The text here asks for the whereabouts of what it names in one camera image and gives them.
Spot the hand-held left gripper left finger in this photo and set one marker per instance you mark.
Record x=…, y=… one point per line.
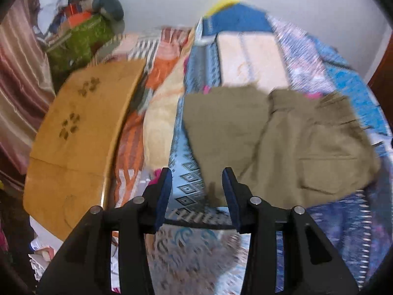
x=162, y=199

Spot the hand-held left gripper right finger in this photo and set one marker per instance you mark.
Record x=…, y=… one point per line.
x=230, y=199

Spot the olive green pants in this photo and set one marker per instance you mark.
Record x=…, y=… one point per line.
x=276, y=147

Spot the orange striped blanket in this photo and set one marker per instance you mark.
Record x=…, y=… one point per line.
x=129, y=159

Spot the wooden headboard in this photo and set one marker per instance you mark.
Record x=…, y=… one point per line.
x=83, y=129

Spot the scattered white papers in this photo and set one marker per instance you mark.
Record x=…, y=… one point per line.
x=43, y=252

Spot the blue patchwork bedsheet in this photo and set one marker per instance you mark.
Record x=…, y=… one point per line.
x=245, y=52

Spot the green patterned bag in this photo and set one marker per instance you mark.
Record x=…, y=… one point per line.
x=83, y=37

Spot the striped brown curtain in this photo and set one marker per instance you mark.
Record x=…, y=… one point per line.
x=21, y=67

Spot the yellow object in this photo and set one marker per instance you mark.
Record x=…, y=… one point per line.
x=224, y=3

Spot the orange box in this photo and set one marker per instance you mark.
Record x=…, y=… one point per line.
x=76, y=17

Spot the grey bundled cloth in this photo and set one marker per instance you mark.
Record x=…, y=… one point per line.
x=104, y=0

